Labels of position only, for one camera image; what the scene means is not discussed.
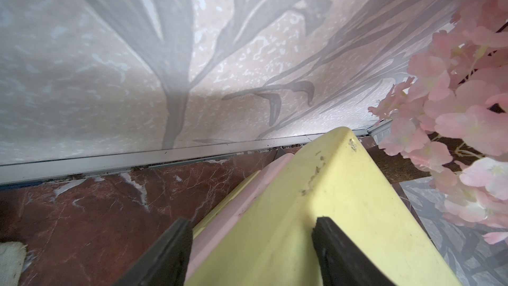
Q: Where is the pink cherry blossom tree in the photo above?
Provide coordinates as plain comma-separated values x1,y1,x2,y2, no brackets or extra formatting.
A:
369,0,507,244

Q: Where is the green yellow drawer cabinet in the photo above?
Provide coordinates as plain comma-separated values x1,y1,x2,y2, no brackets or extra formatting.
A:
185,127,459,285

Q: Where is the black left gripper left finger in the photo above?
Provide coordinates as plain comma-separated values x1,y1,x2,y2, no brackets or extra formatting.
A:
115,218,193,285

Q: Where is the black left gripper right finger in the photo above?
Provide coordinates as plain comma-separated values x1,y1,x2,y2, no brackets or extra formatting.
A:
312,217,394,286

